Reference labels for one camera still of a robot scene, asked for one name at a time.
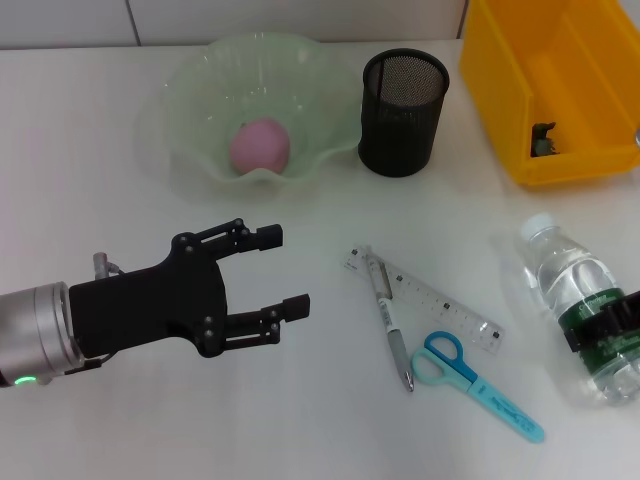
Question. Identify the yellow plastic bin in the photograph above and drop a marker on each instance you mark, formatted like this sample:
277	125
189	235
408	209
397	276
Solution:
575	75

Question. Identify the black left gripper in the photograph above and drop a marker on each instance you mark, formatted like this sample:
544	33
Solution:
145	305

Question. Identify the black mesh pen holder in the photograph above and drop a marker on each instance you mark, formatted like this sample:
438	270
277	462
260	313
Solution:
400	130

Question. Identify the green plastic wrapper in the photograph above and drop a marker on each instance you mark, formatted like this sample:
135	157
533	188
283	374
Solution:
544	140

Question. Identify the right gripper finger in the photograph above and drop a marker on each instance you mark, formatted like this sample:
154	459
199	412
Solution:
610	325

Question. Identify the green wavy glass fruit bowl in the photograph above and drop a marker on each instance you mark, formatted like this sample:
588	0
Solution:
220	90

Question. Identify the silver white ballpoint pen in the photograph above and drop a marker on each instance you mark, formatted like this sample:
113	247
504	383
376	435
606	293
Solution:
387	310

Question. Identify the blue plastic scissors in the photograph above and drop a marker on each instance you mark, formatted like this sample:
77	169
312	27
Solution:
465	375

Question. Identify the clear plastic ruler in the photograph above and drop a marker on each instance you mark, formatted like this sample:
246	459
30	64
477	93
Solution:
440	305

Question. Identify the clear green-label water bottle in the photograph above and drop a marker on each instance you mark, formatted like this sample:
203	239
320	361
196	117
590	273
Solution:
570	280

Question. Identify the pink peach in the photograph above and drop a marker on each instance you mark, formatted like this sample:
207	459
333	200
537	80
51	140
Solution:
260	147

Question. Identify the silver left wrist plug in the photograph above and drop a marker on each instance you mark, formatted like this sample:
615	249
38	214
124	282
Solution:
101	263

